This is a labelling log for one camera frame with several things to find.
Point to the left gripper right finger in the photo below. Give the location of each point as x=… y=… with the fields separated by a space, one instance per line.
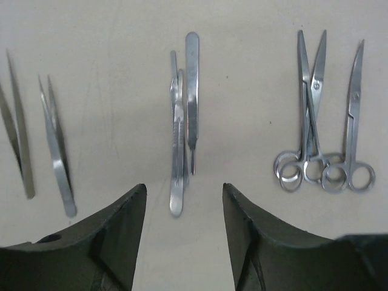
x=266 y=253

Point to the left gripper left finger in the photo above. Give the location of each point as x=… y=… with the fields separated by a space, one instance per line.
x=97 y=253

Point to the straight steel scissors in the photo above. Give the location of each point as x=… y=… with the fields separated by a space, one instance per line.
x=291 y=167

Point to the steel tweezers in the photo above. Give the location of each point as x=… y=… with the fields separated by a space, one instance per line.
x=17 y=133
x=56 y=144

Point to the curved steel scissors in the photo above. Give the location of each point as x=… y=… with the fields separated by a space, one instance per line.
x=350 y=164

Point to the beige cloth wrap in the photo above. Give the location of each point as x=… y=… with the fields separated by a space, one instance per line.
x=109 y=64

